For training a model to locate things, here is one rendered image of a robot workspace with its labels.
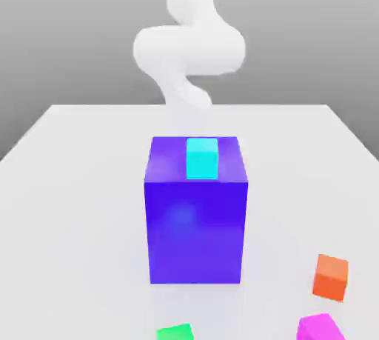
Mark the small cyan cube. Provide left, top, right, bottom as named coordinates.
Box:
left=185, top=137, right=220, bottom=181

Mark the small orange cube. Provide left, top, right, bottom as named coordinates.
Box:
left=312, top=253, right=349, bottom=303

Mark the small green cube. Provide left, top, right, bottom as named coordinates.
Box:
left=155, top=322, right=195, bottom=340

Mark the large blue box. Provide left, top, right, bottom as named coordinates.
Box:
left=143, top=136, right=249, bottom=285

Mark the small magenta cube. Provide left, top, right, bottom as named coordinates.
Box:
left=296, top=312, right=346, bottom=340

